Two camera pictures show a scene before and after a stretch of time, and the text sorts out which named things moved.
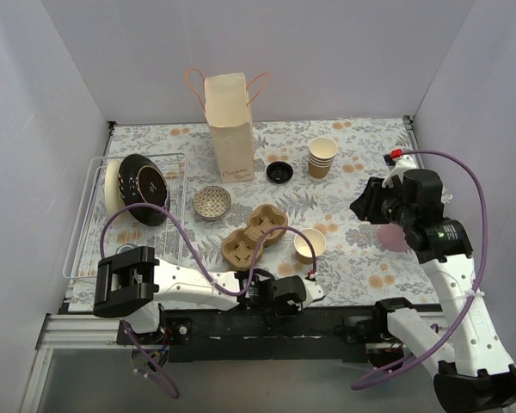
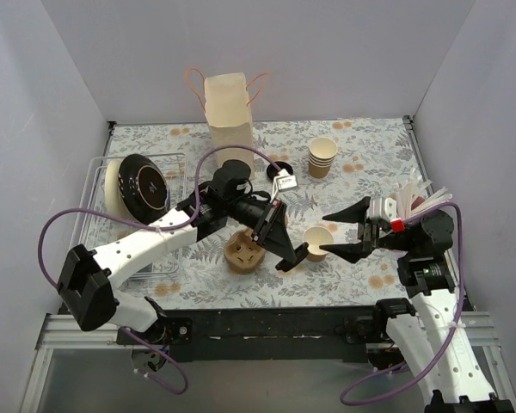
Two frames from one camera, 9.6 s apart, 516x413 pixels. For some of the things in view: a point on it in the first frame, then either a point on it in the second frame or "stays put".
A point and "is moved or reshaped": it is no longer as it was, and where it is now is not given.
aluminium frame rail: [65, 330] stays put
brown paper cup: [303, 248] is moved or reshaped
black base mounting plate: [245, 335] stays put
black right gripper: [371, 204] → [368, 233]
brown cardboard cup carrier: [239, 245] stays put
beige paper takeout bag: [230, 118] stays put
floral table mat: [295, 218] stays put
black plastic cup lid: [279, 172] stays put
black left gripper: [293, 291] → [267, 220]
